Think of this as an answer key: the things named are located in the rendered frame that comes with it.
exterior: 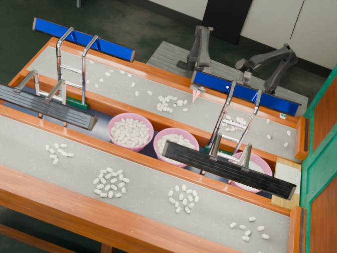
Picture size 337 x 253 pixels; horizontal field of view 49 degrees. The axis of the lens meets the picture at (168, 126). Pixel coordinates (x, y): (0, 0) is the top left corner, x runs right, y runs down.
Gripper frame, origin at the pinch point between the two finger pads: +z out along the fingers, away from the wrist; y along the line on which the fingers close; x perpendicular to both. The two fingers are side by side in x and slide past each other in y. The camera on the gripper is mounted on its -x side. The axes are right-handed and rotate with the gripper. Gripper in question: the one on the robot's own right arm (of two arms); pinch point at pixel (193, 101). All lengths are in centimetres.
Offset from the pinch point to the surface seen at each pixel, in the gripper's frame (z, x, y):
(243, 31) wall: -108, 183, 26
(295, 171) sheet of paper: 21, -16, 69
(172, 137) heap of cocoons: 25.9, -13.1, -4.6
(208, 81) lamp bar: -10.9, -27.0, 4.6
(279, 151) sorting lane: 13, -3, 60
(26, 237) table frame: 111, -16, -68
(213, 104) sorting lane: -3.2, 12.2, 13.5
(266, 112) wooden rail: -10, 14, 48
